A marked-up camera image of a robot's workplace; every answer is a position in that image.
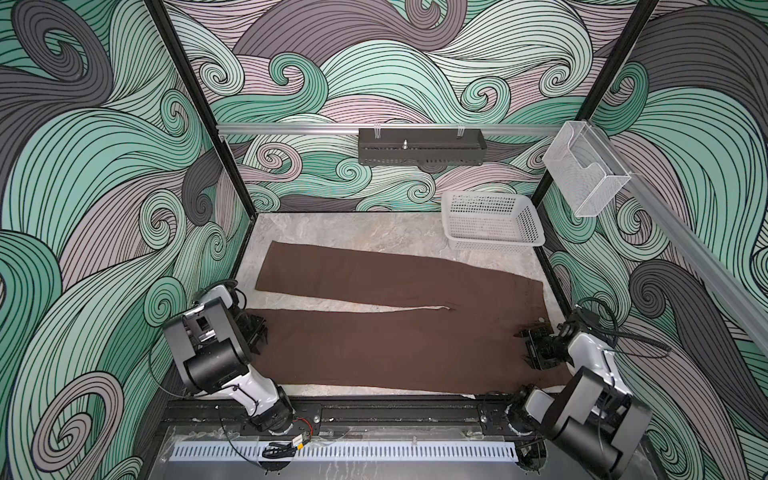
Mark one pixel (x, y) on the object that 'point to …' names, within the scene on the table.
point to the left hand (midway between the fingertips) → (262, 341)
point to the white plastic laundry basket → (490, 221)
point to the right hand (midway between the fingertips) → (521, 341)
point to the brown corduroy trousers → (470, 345)
